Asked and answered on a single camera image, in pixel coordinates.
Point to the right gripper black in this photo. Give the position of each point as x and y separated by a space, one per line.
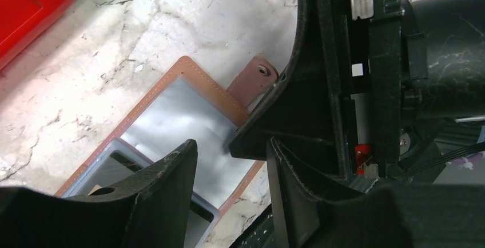
369 87

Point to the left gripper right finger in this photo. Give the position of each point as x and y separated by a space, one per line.
311 210

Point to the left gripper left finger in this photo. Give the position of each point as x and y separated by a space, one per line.
147 209

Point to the brown leather card holder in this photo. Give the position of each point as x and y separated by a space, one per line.
186 103

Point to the black VIP card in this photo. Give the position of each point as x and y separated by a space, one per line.
112 169

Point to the red plastic bin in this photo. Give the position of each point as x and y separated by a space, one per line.
24 20

